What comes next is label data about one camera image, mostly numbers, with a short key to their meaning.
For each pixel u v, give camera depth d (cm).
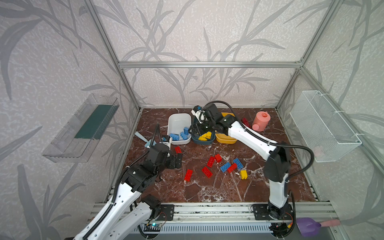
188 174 85
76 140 65
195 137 94
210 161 89
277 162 47
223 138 92
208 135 102
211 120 64
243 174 85
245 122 106
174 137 99
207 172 86
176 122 111
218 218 72
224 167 89
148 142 100
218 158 91
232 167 87
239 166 88
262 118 99
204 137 102
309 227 69
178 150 95
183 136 100
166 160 56
